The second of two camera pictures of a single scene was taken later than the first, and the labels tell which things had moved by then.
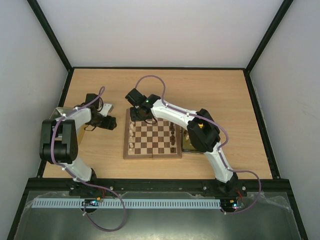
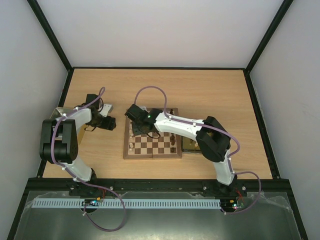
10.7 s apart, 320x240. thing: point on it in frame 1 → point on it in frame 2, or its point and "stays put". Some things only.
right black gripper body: (136, 115) → (136, 128)
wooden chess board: (152, 139) stays put
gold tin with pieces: (187, 146) stays put
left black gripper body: (101, 123) stays put
